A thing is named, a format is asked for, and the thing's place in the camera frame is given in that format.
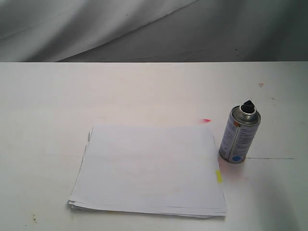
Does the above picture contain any white paper stack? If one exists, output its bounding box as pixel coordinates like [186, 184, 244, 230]
[68, 125, 227, 218]

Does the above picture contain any white backdrop cloth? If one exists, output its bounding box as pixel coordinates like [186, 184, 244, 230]
[0, 0, 308, 62]

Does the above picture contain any silver spray paint can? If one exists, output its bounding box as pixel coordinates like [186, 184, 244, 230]
[219, 100, 261, 164]

